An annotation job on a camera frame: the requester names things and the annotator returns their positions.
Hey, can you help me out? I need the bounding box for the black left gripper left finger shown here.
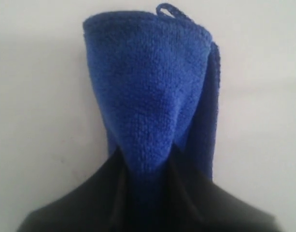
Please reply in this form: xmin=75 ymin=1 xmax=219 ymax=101
xmin=18 ymin=149 xmax=127 ymax=232

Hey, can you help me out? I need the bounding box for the whiteboard with aluminium frame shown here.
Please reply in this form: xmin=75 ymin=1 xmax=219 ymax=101
xmin=0 ymin=0 xmax=296 ymax=232

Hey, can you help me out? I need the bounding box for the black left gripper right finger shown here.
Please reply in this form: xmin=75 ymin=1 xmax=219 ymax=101
xmin=169 ymin=145 xmax=280 ymax=232

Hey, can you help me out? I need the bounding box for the blue cloth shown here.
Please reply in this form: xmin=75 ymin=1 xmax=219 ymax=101
xmin=83 ymin=3 xmax=220 ymax=232

